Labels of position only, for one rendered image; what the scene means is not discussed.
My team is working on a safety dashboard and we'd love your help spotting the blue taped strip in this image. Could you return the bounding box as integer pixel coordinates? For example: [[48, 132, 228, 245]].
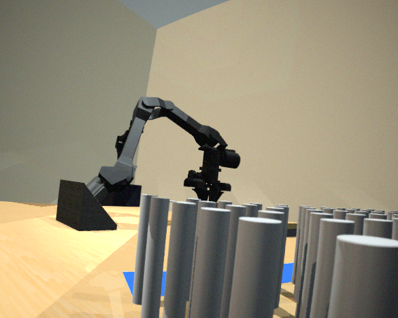
[[123, 263, 293, 296]]

